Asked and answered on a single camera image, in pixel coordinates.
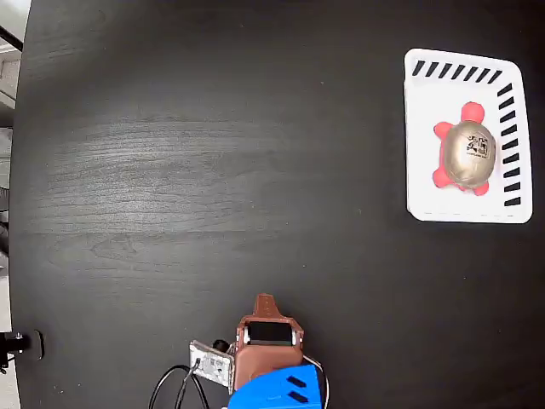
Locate pink turtle toy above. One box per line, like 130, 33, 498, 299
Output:
432, 101, 498, 197

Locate white slotted tray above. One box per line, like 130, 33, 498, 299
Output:
402, 47, 534, 224

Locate black table clamp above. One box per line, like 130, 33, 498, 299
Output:
0, 330, 45, 374

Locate black bar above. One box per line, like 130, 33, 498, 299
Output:
0, 25, 24, 51

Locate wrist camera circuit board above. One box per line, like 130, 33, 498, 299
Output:
188, 338, 238, 395

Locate white and red servo wires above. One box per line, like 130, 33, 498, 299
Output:
303, 353, 331, 409

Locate black camera cable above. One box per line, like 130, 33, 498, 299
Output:
147, 363, 209, 409

